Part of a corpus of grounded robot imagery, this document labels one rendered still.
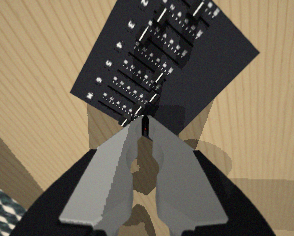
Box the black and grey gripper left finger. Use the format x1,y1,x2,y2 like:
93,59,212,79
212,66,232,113
9,115,145,236

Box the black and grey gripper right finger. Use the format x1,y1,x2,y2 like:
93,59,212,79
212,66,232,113
145,115,276,236

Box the black lighting desk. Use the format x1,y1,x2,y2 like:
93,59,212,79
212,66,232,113
69,0,260,136

